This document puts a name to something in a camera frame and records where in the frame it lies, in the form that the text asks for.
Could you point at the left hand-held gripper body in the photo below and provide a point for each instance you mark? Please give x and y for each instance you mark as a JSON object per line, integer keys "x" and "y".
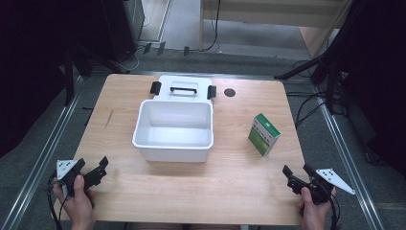
{"x": 71, "y": 174}

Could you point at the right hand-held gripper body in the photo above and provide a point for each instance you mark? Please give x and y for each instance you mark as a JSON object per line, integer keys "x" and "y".
{"x": 322, "y": 183}

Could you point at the green and white carton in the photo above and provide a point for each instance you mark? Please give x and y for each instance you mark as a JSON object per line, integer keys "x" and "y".
{"x": 263, "y": 135}

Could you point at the white plastic storage box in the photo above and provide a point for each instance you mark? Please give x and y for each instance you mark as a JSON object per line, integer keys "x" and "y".
{"x": 174, "y": 127}

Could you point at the person's right hand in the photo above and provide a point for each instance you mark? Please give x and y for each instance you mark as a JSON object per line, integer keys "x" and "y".
{"x": 314, "y": 212}

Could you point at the person's left hand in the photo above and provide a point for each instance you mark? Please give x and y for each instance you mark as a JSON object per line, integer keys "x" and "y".
{"x": 78, "y": 204}

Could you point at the black metal stand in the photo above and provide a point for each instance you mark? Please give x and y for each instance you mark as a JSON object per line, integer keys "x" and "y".
{"x": 322, "y": 68}
{"x": 75, "y": 64}

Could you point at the black round table grommet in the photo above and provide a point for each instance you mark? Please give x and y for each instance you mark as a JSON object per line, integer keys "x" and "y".
{"x": 230, "y": 92}

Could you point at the black cabinet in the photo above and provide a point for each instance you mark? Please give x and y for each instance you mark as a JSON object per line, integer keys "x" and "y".
{"x": 119, "y": 28}

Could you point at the metal floor rail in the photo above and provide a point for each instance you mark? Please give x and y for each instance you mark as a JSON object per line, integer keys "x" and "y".
{"x": 346, "y": 153}
{"x": 41, "y": 159}

